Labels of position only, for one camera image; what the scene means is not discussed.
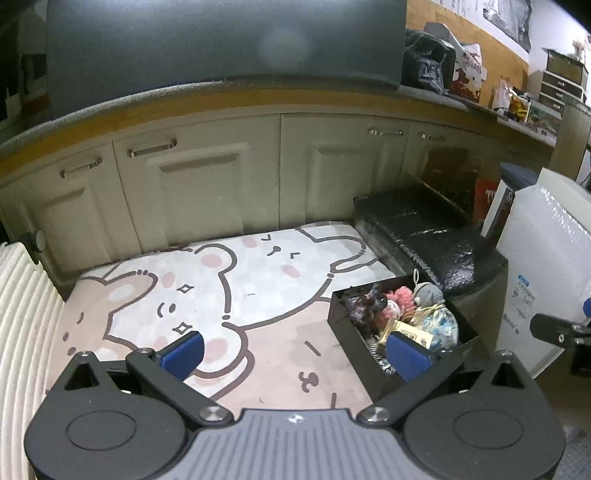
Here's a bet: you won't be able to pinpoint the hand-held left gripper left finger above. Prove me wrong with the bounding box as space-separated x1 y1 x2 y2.
46 330 232 428

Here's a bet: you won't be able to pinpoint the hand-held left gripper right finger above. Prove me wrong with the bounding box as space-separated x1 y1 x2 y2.
358 332 539 428

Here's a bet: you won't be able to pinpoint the small gold box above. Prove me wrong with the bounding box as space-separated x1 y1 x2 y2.
392 320 435 349

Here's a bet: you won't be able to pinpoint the blue floral drawstring pouch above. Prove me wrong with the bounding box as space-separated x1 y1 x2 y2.
422 307 460 349

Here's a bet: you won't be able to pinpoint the black cardboard box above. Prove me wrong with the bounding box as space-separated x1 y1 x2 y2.
327 274 478 402

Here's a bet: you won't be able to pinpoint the grey crochet mouse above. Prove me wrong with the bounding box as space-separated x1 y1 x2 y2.
412 270 445 308

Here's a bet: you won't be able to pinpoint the dark purple crochet scrunchie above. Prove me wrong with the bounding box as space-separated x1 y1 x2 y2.
342 286 386 324

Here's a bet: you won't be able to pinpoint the white bubble wrap package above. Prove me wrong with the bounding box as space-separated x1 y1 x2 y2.
496 168 591 377

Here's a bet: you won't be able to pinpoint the bear print blanket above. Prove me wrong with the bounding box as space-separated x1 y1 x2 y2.
46 222 402 411

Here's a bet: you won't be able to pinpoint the black plastic wrapped cushion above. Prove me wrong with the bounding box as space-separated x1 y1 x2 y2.
353 187 509 319

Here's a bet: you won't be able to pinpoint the white flat box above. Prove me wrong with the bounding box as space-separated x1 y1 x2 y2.
480 187 515 241

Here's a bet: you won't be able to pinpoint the red box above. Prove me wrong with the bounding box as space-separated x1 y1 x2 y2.
475 179 509 220

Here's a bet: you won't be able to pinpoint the blue grey round lid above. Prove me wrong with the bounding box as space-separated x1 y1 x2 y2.
501 162 540 190

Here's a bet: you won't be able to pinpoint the cream cabinet door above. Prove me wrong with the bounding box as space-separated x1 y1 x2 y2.
113 115 282 252
279 113 414 232
0 143 139 287
404 122 504 195

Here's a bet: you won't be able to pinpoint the white ribbed suitcase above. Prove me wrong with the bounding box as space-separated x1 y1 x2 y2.
0 231 65 480

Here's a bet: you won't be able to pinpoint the green flat box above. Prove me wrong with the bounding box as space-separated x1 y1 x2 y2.
526 104 561 137

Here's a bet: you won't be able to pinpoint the yellow packet pile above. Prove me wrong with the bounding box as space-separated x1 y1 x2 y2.
492 78 532 123

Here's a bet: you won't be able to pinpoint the small drawer cabinet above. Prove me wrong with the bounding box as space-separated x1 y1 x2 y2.
538 47 589 113

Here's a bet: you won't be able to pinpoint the cream cabinet doors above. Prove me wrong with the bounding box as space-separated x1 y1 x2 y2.
0 78 557 176

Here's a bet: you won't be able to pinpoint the red and white paper bag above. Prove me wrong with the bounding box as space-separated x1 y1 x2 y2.
450 44 485 103

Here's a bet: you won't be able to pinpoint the large dark screen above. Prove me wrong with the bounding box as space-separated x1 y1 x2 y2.
45 0 408 120

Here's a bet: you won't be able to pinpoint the dark wall poster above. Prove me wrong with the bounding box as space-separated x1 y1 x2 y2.
482 0 532 49

